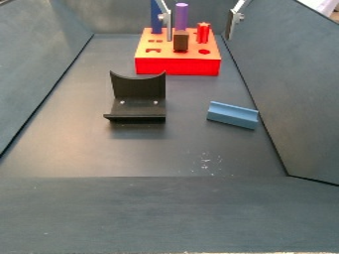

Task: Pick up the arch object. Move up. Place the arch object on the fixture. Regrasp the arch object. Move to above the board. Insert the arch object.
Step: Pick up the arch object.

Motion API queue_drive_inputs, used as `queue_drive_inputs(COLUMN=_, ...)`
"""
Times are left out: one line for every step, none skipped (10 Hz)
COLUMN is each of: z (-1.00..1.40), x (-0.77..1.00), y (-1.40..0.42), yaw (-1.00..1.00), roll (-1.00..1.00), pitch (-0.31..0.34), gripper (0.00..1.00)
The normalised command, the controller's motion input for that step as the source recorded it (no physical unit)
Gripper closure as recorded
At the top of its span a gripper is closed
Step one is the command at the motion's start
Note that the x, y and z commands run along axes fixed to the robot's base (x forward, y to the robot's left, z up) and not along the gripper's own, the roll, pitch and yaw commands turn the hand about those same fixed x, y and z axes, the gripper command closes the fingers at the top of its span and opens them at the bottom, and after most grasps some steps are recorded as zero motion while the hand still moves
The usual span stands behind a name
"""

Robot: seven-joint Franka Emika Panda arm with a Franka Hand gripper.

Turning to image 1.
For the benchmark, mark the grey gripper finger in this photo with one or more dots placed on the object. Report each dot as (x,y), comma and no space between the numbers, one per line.
(166,18)
(236,16)

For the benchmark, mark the light blue arch object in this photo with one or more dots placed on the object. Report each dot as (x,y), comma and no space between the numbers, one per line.
(233,115)

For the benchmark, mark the red peg board base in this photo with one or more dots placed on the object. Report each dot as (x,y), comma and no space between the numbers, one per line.
(157,57)

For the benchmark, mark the black curved fixture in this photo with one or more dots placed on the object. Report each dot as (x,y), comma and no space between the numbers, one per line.
(140,98)

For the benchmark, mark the dark blue rectangular peg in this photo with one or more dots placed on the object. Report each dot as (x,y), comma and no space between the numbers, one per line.
(156,22)

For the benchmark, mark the purple cylinder peg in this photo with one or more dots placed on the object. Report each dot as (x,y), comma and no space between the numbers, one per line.
(181,16)

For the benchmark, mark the red star peg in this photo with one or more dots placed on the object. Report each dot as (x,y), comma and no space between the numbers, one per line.
(204,32)

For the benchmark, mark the brown hexagonal peg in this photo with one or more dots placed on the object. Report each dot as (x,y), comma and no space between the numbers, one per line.
(181,41)

